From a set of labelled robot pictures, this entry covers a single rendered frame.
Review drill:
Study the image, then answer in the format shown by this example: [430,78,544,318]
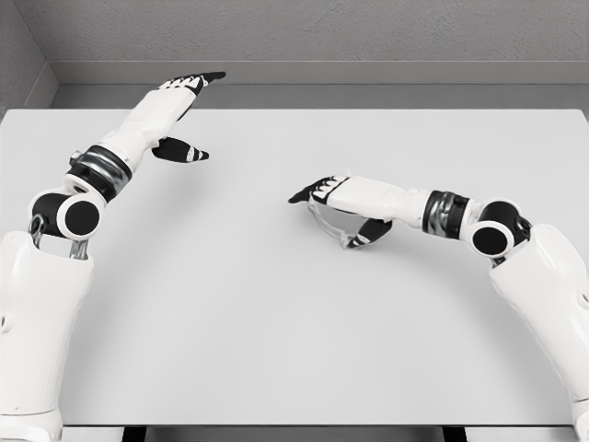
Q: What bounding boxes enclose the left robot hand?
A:
[120,70,227,164]

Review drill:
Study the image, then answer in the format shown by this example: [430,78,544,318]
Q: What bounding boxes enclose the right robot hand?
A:
[288,175,410,250]

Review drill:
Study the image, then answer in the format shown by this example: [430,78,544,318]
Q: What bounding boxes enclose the thin white pipe clamp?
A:
[306,196,367,251]

